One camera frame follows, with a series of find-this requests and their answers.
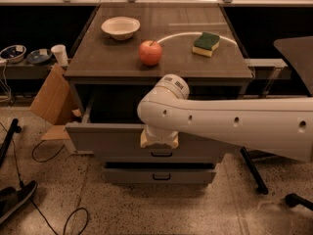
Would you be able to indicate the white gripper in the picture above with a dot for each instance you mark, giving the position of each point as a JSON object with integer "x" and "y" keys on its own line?
{"x": 158, "y": 134}

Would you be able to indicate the grey top drawer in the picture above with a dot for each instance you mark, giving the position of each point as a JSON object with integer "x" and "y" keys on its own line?
{"x": 106, "y": 126}

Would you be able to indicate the grey drawer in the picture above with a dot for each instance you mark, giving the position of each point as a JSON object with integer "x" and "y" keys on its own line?
{"x": 160, "y": 156}
{"x": 106, "y": 126}
{"x": 158, "y": 176}

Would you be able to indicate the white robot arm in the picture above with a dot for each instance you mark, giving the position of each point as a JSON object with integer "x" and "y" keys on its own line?
{"x": 282, "y": 127}

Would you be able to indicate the grey middle drawer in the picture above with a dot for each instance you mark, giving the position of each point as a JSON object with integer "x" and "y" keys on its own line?
{"x": 160, "y": 156}

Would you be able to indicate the grey bottom drawer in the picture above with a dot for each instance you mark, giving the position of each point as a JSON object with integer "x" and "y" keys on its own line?
{"x": 158, "y": 176}

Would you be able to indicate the grey drawer cabinet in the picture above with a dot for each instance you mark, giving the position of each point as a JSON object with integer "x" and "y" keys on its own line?
{"x": 113, "y": 67}

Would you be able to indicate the red apple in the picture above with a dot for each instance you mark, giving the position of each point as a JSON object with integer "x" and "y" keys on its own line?
{"x": 150, "y": 52}

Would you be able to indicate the black metal stand right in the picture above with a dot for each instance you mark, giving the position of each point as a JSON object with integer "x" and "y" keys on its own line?
{"x": 261, "y": 186}

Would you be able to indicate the green yellow sponge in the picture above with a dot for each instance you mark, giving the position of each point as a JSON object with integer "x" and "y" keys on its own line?
{"x": 206, "y": 44}

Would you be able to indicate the brown cardboard box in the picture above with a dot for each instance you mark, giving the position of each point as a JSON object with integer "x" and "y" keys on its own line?
{"x": 55, "y": 103}

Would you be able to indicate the white paper bowl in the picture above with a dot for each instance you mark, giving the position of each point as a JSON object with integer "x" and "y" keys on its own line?
{"x": 120, "y": 28}

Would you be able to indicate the grey side shelf right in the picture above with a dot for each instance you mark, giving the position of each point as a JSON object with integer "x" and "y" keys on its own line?
{"x": 266, "y": 68}

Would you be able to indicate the grey side shelf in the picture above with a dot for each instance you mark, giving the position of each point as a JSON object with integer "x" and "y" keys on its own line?
{"x": 266, "y": 68}
{"x": 25, "y": 70}

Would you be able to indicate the white paper cup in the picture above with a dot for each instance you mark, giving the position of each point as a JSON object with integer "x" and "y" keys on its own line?
{"x": 60, "y": 54}

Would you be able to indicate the black caster foot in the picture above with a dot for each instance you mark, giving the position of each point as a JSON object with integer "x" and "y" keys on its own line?
{"x": 293, "y": 200}

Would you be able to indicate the black stand leg left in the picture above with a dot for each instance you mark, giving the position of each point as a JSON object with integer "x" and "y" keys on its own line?
{"x": 14, "y": 128}

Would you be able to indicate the dark blue bowl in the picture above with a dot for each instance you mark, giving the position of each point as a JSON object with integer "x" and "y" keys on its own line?
{"x": 39, "y": 57}

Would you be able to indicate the black shoe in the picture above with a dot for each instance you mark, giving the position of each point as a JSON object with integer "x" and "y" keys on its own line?
{"x": 12, "y": 199}

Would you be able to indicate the grey side shelf left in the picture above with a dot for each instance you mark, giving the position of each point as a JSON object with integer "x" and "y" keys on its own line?
{"x": 25, "y": 70}

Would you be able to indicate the blue white bowl left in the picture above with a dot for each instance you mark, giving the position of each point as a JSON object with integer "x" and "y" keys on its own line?
{"x": 13, "y": 54}

